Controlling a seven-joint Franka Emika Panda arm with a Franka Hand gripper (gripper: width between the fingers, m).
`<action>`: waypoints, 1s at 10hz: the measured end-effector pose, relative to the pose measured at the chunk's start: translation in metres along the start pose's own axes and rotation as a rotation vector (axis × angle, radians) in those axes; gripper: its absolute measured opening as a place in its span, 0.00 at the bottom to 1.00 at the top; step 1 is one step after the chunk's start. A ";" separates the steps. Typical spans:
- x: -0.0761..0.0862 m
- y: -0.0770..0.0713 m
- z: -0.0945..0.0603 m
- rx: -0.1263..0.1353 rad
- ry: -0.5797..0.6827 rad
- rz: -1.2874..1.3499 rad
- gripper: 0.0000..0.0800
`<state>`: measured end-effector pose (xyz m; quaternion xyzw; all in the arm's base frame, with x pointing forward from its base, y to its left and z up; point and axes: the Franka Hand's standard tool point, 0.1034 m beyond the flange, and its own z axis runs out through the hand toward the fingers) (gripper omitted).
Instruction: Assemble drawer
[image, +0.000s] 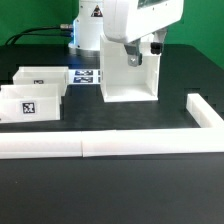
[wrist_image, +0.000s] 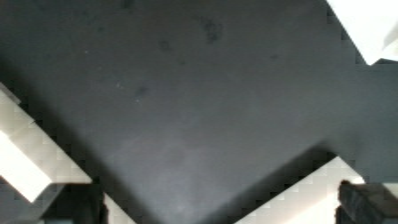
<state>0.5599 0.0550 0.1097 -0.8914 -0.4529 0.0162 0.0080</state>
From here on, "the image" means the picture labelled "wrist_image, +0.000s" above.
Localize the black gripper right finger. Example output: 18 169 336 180
335 180 398 224

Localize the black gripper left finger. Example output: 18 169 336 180
41 184 109 224

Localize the white front barrier rail right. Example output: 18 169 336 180
235 157 368 224

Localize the white front barrier rail left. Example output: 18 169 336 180
0 83 91 201

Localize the white side barrier rail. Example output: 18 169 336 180
326 0 398 65

